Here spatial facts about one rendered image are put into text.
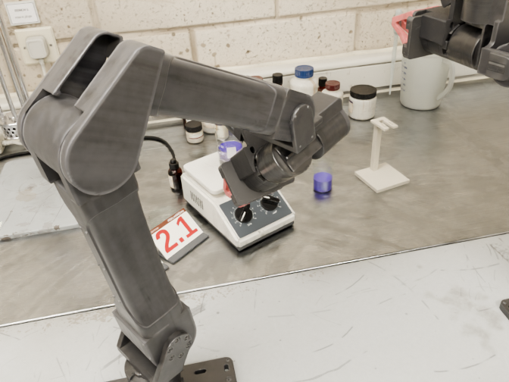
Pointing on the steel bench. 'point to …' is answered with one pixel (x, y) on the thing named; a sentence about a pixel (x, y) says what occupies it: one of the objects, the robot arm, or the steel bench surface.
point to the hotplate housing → (196, 192)
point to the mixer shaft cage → (8, 120)
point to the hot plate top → (206, 173)
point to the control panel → (260, 217)
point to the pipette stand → (379, 174)
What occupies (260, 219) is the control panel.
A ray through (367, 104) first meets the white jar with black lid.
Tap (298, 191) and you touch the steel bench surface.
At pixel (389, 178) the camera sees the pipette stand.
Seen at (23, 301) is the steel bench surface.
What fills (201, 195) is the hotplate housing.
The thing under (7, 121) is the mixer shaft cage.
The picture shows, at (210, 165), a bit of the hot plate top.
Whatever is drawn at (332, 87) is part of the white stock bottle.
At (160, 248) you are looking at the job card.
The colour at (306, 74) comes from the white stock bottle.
